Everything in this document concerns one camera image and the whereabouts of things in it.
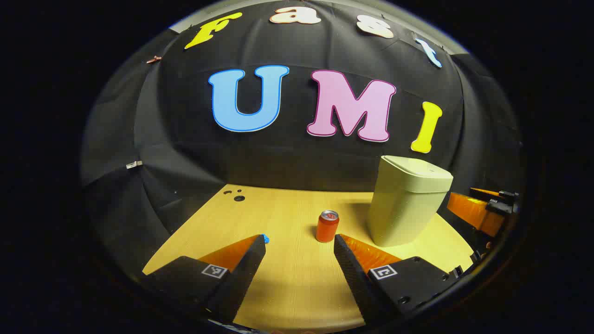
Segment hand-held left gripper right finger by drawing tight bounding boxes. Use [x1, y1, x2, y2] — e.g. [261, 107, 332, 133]
[333, 233, 458, 326]

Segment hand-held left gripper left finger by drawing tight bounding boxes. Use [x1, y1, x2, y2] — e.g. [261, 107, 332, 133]
[142, 234, 267, 325]

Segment orange pop can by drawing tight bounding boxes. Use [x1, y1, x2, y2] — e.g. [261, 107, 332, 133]
[316, 210, 340, 243]

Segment pale green desktop garbage bin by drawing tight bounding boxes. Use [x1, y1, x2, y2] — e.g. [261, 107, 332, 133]
[367, 155, 454, 248]

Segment wooden desktop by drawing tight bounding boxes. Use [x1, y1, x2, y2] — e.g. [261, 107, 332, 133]
[142, 184, 475, 334]

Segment black backdrop cloth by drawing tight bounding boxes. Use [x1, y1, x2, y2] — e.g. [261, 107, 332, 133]
[79, 0, 527, 279]

